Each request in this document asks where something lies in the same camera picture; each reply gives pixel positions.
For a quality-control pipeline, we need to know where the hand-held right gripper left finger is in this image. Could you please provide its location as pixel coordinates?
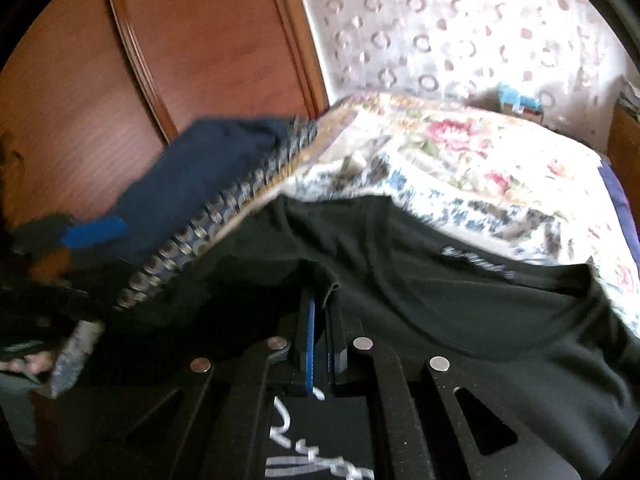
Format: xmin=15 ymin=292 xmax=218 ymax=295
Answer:
xmin=125 ymin=297 xmax=323 ymax=480

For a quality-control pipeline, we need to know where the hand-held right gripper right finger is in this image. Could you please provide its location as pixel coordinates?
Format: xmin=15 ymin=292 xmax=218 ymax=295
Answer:
xmin=325 ymin=305 xmax=583 ymax=480

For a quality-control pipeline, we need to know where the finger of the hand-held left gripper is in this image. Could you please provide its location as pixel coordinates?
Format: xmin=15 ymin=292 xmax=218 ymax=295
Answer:
xmin=15 ymin=214 xmax=129 ymax=262

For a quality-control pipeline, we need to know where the navy cloth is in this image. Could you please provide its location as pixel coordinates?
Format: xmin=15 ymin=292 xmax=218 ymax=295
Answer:
xmin=112 ymin=117 xmax=301 ymax=266

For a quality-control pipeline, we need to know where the black t-shirt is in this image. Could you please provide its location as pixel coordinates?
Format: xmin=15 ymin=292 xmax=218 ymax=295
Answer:
xmin=90 ymin=194 xmax=640 ymax=480

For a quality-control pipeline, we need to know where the person's left hand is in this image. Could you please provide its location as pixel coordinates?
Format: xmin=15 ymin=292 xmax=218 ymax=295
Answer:
xmin=20 ymin=351 xmax=55 ymax=380

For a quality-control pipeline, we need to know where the grey patterned knit cloth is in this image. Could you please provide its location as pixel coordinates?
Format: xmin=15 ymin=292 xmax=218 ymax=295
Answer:
xmin=114 ymin=116 xmax=319 ymax=313

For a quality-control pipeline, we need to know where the wooden wardrobe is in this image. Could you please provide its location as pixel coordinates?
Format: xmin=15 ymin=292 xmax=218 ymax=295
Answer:
xmin=0 ymin=0 xmax=332 ymax=233

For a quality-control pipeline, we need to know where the pink floral bedspread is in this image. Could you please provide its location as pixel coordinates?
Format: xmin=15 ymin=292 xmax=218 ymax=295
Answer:
xmin=300 ymin=91 xmax=640 ymax=336

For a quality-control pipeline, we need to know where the light blue small item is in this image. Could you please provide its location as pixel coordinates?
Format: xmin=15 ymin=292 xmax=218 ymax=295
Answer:
xmin=496 ymin=82 xmax=545 ymax=120

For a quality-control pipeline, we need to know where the dark blue blanket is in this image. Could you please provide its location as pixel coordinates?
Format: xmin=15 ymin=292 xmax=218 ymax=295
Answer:
xmin=600 ymin=160 xmax=636 ymax=241

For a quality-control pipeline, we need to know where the wooden bedside desk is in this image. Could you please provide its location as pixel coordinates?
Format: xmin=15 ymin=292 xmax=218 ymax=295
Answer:
xmin=606 ymin=99 xmax=640 ymax=173

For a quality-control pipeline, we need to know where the pile of small desk items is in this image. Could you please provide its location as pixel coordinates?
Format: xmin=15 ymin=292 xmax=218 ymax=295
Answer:
xmin=617 ymin=74 xmax=640 ymax=123

